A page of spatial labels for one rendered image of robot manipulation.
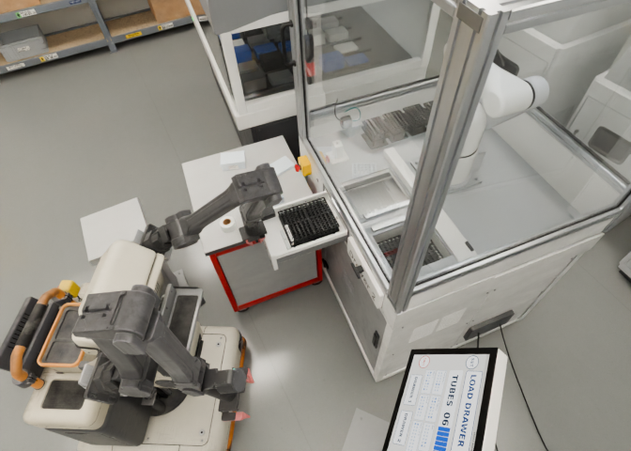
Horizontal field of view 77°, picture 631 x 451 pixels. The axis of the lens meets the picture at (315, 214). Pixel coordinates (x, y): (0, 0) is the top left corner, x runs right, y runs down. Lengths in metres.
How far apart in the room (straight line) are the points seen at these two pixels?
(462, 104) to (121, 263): 0.92
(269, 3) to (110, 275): 1.38
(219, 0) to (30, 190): 2.42
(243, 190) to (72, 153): 3.02
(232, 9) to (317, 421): 2.02
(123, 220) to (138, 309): 1.38
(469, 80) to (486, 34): 0.08
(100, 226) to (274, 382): 1.21
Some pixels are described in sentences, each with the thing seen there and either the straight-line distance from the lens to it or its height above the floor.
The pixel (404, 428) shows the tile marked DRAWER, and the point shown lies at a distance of 1.30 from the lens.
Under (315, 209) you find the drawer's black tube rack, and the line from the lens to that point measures 1.76.
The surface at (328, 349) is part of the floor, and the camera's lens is 2.41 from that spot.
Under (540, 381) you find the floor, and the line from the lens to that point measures 2.62.
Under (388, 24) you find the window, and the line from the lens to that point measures 0.99.
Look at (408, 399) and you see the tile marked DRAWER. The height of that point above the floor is 1.00.
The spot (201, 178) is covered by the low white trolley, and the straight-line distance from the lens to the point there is 2.19.
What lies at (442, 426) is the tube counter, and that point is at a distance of 1.23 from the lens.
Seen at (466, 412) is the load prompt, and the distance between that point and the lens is 1.20.
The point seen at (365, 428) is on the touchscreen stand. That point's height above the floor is 0.03.
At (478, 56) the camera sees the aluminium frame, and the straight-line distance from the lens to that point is 0.73.
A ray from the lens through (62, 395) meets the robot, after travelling 1.78.
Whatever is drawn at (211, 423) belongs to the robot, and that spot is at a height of 0.28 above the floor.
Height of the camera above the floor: 2.28
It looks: 52 degrees down
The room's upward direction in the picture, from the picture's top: 3 degrees counter-clockwise
